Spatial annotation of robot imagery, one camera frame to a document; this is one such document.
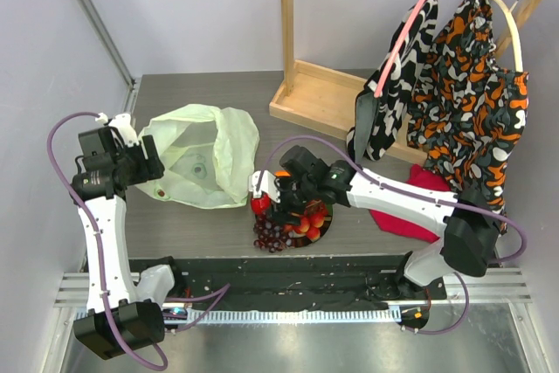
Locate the red cloth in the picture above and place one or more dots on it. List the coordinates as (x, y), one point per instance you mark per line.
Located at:
(393, 220)

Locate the green avocado plastic bag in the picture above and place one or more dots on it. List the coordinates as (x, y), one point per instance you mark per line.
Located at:
(208, 155)

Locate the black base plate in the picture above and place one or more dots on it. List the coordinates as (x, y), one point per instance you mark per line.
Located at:
(294, 284)

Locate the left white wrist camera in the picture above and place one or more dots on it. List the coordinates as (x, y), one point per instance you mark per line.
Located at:
(123, 123)

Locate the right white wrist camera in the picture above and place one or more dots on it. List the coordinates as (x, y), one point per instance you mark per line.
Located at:
(263, 182)

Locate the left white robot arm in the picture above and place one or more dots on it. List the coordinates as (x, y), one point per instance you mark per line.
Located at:
(122, 313)

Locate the fake orange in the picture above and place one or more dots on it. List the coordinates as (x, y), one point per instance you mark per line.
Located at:
(282, 173)

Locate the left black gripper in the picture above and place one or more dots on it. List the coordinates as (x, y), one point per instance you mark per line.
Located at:
(150, 168)

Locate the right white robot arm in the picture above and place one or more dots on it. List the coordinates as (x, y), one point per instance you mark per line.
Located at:
(428, 208)

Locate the wooden clothes rack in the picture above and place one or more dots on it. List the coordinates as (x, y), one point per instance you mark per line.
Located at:
(321, 98)

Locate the cream clothes hanger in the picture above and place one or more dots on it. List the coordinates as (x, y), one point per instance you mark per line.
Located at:
(513, 37)

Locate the white slotted cable duct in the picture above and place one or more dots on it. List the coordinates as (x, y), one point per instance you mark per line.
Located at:
(392, 314)

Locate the orange black patterned garment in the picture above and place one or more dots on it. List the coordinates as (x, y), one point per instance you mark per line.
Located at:
(466, 111)

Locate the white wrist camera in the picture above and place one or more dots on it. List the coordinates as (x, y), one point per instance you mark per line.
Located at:
(263, 182)
(123, 123)

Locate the black white patterned garment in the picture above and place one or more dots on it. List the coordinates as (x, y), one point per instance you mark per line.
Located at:
(378, 120)

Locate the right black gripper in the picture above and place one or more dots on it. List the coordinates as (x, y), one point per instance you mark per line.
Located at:
(283, 197)

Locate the fake dark grape bunch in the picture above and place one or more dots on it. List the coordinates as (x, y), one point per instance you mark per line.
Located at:
(272, 237)

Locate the fake red cherry bunch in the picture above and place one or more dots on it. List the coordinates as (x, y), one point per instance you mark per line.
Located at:
(310, 222)

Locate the patterned rim ceramic plate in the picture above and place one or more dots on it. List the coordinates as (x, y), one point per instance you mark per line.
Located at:
(321, 231)

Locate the fake red tomato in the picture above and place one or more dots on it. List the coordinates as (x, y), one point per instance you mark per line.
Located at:
(260, 205)

